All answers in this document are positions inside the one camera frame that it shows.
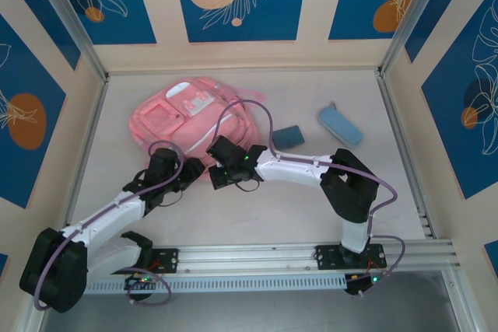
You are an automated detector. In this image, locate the pink student backpack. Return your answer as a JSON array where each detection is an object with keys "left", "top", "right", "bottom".
[{"left": 128, "top": 76, "right": 268, "bottom": 172}]

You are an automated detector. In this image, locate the small teal notebook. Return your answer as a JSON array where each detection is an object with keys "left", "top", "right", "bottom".
[{"left": 271, "top": 124, "right": 307, "bottom": 151}]

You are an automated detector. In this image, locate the light blue pencil case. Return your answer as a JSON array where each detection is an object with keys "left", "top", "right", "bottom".
[{"left": 317, "top": 102, "right": 365, "bottom": 149}]

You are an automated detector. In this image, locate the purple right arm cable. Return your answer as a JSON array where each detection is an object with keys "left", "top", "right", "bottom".
[{"left": 213, "top": 99, "right": 408, "bottom": 282}]

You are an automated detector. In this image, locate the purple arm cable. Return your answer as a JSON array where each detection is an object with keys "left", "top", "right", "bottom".
[
  {"left": 213, "top": 99, "right": 408, "bottom": 282},
  {"left": 33, "top": 140, "right": 186, "bottom": 312}
]

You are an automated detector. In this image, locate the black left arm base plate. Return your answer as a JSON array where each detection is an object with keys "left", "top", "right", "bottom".
[{"left": 107, "top": 246, "right": 180, "bottom": 274}]

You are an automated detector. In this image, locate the aluminium side rail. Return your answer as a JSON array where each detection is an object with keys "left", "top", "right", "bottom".
[
  {"left": 375, "top": 71, "right": 435, "bottom": 239},
  {"left": 57, "top": 74, "right": 110, "bottom": 248}
]

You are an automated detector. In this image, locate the aluminium mounting rail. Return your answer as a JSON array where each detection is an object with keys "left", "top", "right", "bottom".
[{"left": 33, "top": 240, "right": 462, "bottom": 278}]

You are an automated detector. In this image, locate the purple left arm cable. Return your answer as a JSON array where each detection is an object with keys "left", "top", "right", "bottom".
[{"left": 33, "top": 140, "right": 186, "bottom": 312}]

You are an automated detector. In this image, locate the grey slotted cable duct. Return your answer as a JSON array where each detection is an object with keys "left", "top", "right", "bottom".
[{"left": 83, "top": 274, "right": 348, "bottom": 295}]

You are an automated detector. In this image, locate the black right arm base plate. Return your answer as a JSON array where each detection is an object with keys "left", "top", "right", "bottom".
[{"left": 314, "top": 244, "right": 388, "bottom": 271}]

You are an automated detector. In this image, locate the aluminium frame post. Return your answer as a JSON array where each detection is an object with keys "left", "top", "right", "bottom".
[
  {"left": 26, "top": 0, "right": 110, "bottom": 80},
  {"left": 379, "top": 0, "right": 468, "bottom": 76}
]

